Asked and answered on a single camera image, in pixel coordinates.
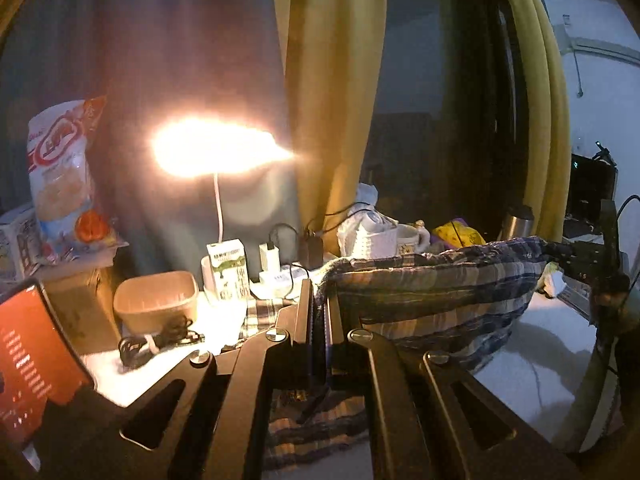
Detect steel thermos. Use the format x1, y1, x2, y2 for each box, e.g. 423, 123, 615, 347
499, 204, 535, 240

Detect white power strip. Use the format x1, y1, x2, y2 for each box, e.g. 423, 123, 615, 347
250, 263, 310, 300

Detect beige plastic container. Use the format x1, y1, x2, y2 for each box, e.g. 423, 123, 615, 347
114, 271, 198, 335

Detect white desk lamp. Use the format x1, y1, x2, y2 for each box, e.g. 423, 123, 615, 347
151, 115, 294, 242

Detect white green milk carton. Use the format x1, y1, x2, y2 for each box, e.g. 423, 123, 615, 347
206, 238, 250, 300

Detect white charger adapter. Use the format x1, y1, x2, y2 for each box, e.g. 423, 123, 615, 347
258, 242, 281, 273

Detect yellow curtain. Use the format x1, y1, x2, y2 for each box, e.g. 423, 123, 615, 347
274, 0, 387, 252

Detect black power adapter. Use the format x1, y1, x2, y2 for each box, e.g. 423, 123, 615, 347
298, 230, 324, 270

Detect white bear mug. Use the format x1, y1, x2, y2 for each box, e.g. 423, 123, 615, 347
396, 220, 431, 256

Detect snack bag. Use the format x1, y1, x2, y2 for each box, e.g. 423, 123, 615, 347
27, 96, 127, 264

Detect black coiled cable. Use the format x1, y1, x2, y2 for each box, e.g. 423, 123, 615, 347
117, 314, 206, 369

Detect cardboard box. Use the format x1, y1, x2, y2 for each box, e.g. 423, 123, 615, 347
36, 266, 122, 356

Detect blue yellow plaid pants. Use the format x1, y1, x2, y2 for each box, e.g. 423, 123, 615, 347
262, 236, 550, 471

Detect white perforated plastic basket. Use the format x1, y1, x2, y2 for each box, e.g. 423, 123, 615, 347
337, 209, 398, 259

